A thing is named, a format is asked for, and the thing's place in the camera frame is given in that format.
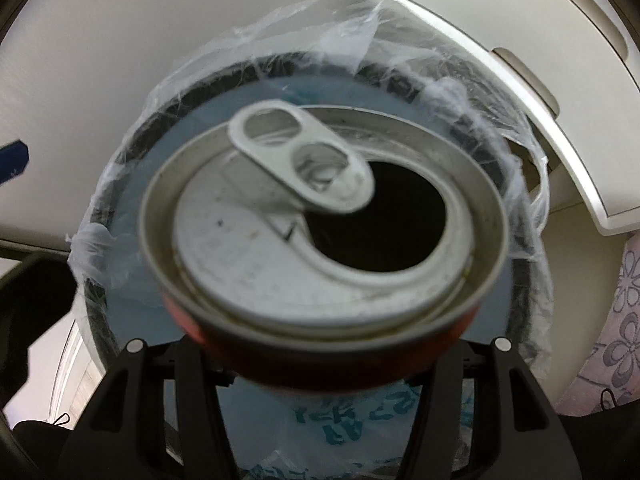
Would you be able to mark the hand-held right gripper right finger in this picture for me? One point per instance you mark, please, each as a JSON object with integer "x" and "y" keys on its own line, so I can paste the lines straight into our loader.
{"x": 445, "y": 400}

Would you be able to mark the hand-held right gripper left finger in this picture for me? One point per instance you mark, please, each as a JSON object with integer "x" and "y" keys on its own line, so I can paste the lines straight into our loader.
{"x": 192, "y": 375}

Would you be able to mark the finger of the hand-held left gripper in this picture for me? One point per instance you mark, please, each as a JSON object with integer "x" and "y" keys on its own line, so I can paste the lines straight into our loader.
{"x": 12, "y": 160}
{"x": 35, "y": 305}

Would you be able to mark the trash bin with plastic liner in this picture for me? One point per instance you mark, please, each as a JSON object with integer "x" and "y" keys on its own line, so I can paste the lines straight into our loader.
{"x": 320, "y": 425}

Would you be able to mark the red drink can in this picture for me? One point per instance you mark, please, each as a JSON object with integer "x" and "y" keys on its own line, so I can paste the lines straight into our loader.
{"x": 250, "y": 240}

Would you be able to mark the white baseboard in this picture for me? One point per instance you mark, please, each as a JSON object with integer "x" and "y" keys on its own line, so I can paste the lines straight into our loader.
{"x": 75, "y": 375}

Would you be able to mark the dark cloth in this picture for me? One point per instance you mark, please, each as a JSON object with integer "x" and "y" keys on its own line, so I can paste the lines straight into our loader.
{"x": 25, "y": 447}
{"x": 605, "y": 445}

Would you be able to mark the pink floral bed sheet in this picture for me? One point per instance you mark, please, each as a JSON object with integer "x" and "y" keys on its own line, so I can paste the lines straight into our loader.
{"x": 620, "y": 340}

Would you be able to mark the white nightstand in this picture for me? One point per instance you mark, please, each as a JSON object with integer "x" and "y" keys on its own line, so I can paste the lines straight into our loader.
{"x": 550, "y": 35}

